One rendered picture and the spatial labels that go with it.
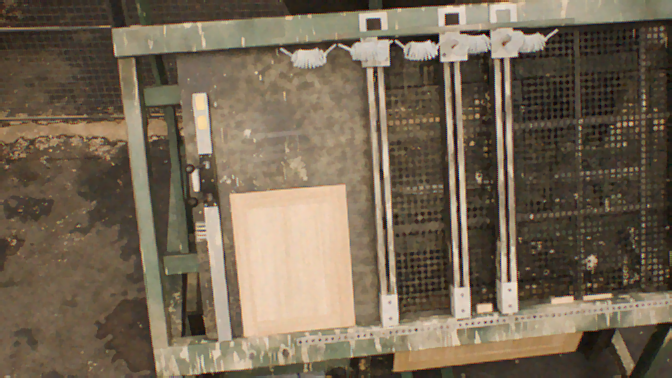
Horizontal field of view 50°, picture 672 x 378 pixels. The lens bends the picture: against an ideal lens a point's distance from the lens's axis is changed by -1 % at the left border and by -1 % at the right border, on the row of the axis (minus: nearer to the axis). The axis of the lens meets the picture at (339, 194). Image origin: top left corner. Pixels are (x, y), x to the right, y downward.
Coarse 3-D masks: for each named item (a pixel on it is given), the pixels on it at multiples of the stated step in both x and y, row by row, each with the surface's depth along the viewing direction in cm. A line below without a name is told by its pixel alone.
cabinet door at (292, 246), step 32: (256, 192) 273; (288, 192) 274; (320, 192) 275; (256, 224) 275; (288, 224) 276; (320, 224) 277; (256, 256) 277; (288, 256) 278; (320, 256) 279; (256, 288) 279; (288, 288) 280; (320, 288) 281; (352, 288) 283; (256, 320) 281; (288, 320) 282; (320, 320) 283; (352, 320) 285
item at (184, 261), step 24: (408, 72) 276; (528, 72) 281; (600, 72) 284; (144, 96) 268; (168, 96) 269; (648, 96) 289; (168, 120) 272; (648, 120) 291; (648, 168) 294; (648, 192) 296; (600, 216) 294; (624, 216) 295; (648, 216) 294; (432, 240) 288; (480, 240) 290; (168, 264) 279; (192, 264) 280
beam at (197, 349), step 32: (416, 320) 286; (448, 320) 285; (544, 320) 290; (576, 320) 291; (608, 320) 292; (640, 320) 294; (160, 352) 276; (192, 352) 277; (224, 352) 278; (256, 352) 279; (320, 352) 282; (352, 352) 283; (384, 352) 285
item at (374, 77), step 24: (360, 24) 257; (384, 24) 258; (384, 48) 247; (384, 96) 266; (384, 120) 267; (384, 144) 269; (384, 168) 270; (384, 192) 274; (384, 216) 277; (384, 240) 279; (384, 264) 277; (384, 288) 278; (384, 312) 280
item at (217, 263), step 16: (208, 112) 265; (208, 128) 265; (208, 144) 266; (208, 208) 269; (208, 224) 270; (208, 240) 271; (224, 272) 275; (224, 288) 275; (224, 304) 276; (224, 320) 277; (224, 336) 278
